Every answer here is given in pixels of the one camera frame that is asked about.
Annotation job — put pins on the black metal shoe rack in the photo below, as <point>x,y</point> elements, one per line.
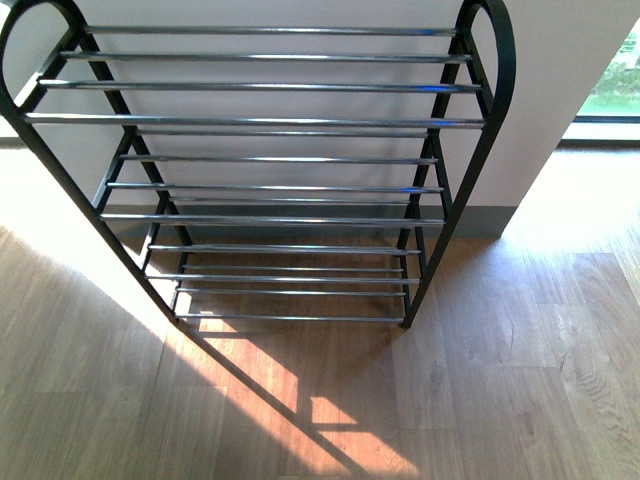
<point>301,171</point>

